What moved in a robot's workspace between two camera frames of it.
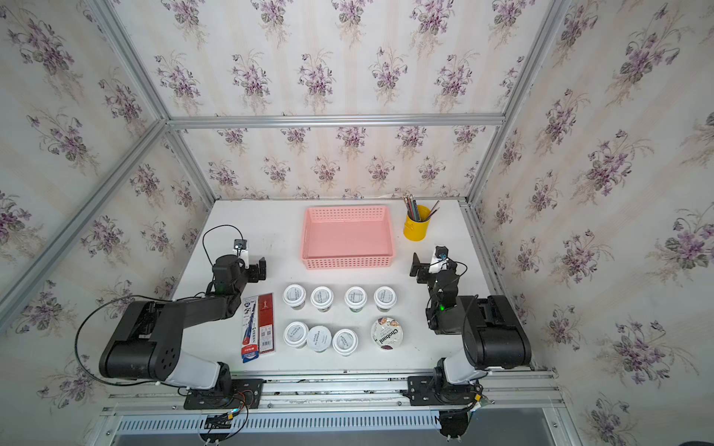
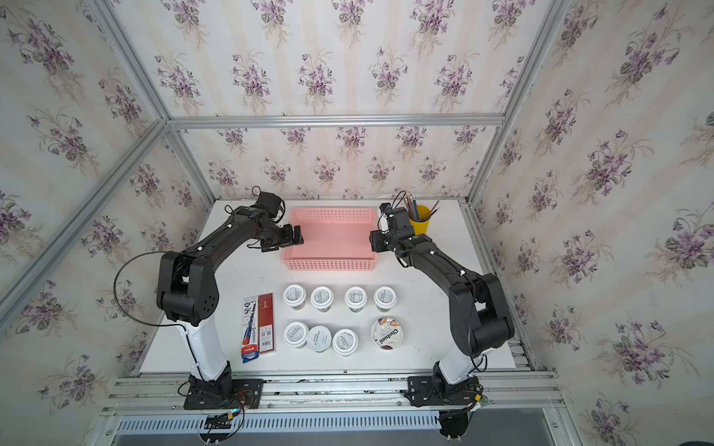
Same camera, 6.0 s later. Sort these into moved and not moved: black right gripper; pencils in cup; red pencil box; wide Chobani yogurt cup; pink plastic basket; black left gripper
Moved: black right gripper; black left gripper; pink plastic basket
Not moved: wide Chobani yogurt cup; pencils in cup; red pencil box
